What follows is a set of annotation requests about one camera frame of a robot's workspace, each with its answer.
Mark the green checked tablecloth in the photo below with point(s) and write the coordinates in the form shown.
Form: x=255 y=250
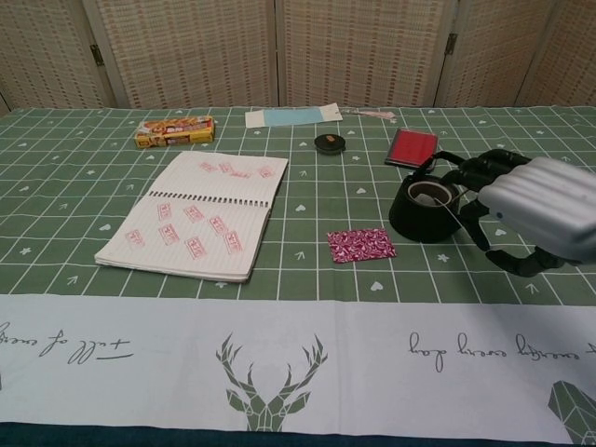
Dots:
x=298 y=326

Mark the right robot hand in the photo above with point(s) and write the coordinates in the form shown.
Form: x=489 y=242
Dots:
x=545 y=200

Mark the black cast iron teapot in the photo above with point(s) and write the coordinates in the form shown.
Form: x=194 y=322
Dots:
x=419 y=226

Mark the magenta patterned packet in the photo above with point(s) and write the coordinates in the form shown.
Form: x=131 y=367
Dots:
x=361 y=245

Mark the blue white tasselled bookmark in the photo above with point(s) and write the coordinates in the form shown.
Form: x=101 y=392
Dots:
x=291 y=116

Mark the open stamped spiral notebook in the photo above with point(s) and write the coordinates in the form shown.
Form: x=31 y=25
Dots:
x=195 y=223

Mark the woven folding screen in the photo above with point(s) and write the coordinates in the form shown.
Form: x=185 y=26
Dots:
x=209 y=51

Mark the yellow snack box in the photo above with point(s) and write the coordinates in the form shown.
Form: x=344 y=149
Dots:
x=174 y=132

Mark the red ink pad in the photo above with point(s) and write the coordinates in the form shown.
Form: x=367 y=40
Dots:
x=413 y=145

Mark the black round cap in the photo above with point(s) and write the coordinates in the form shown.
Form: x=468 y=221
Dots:
x=330 y=144

